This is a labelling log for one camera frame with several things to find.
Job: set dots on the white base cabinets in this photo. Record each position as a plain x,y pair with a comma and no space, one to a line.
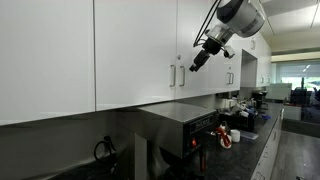
266,156

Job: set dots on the clear plastic container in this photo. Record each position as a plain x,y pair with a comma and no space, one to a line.
249,135

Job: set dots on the white office partition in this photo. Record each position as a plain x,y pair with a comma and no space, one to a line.
278,91

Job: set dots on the black condiment caddy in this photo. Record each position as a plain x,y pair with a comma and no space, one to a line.
235,122

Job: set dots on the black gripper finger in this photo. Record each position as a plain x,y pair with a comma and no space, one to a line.
197,61
204,61

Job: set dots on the stainless steel coffee machine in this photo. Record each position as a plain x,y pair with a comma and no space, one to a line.
173,130

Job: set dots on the black coffee maker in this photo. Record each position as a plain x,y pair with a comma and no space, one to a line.
258,97

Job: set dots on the white cabinet door with lock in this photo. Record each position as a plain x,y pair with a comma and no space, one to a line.
186,33

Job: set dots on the white cup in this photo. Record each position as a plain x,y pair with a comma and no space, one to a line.
235,136

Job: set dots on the small blue packet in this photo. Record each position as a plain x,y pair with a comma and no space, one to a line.
265,116

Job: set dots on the office ceiling light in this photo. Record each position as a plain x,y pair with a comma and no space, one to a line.
306,68

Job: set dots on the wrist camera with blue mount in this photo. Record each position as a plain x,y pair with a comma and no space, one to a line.
228,52

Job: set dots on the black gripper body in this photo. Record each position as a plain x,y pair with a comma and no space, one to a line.
212,46

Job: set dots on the dark office furniture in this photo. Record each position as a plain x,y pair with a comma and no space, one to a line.
301,100

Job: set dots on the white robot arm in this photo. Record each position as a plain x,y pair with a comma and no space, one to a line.
243,16

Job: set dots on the white napkin box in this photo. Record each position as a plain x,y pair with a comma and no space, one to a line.
230,104

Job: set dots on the round silver door lock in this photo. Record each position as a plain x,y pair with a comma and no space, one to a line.
179,57

